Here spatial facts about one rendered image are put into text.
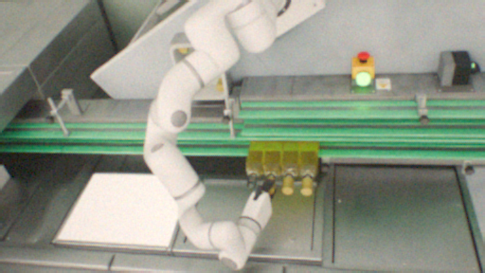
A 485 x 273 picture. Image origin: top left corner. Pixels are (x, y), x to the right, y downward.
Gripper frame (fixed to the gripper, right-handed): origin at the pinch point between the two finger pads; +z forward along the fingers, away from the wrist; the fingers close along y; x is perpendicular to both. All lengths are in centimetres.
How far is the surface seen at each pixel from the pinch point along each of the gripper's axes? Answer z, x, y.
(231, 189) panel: 6.1, 18.3, -12.1
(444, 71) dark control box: 45, -43, 20
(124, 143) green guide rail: 8, 63, -2
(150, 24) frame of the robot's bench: 65, 84, 17
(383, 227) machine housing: 8.8, -33.8, -16.5
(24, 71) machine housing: 10, 104, 24
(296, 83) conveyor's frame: 35.0, 2.3, 15.7
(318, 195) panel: 11.8, -11.9, -12.0
